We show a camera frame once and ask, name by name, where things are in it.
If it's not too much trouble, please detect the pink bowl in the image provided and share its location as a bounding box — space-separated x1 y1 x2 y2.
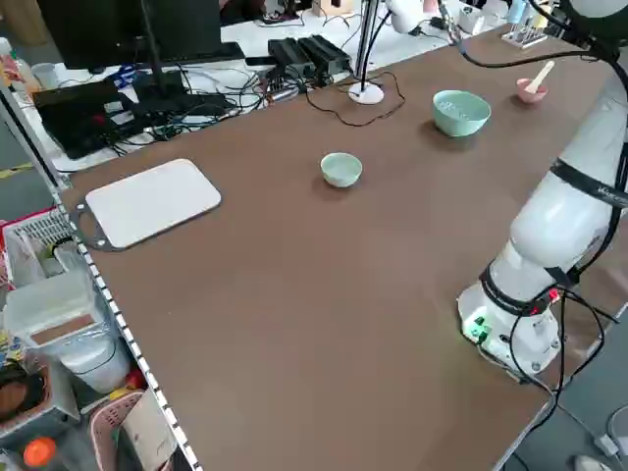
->
515 78 550 105

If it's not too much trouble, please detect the black base power cable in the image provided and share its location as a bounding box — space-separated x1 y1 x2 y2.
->
509 284 620 471

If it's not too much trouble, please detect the white slotted basket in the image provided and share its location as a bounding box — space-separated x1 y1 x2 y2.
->
2 205 75 290

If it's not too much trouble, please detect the aluminium frame rail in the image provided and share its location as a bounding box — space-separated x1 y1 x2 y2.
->
0 85 203 471

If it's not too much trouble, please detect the pink plastic basket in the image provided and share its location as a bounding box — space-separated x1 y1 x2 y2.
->
87 390 178 471

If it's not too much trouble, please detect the black stand pole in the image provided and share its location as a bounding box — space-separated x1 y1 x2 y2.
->
138 0 185 102

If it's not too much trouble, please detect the white wire cup rack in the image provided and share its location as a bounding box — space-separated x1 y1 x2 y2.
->
500 22 554 49

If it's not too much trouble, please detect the clear plastic storage box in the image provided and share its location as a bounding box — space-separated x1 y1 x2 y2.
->
4 269 104 347

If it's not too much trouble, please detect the black monitor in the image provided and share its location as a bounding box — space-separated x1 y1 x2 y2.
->
36 0 222 70

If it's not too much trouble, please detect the brown cardboard sheet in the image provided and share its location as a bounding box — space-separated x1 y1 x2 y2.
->
120 390 178 467

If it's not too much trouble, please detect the small green bowl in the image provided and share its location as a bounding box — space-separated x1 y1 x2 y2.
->
320 152 364 189

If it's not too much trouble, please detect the large green bowl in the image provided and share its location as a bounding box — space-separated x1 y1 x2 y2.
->
432 89 493 138

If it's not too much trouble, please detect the black lamp cable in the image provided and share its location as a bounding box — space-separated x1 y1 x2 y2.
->
306 72 406 128

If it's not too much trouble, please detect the clear plastic beaker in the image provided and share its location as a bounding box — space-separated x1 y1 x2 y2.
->
31 62 60 90

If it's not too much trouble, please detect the white grey-rimmed cutting board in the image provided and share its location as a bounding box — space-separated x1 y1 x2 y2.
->
73 158 223 254

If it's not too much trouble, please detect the aluminium frame post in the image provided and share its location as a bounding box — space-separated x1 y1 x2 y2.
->
353 0 383 79

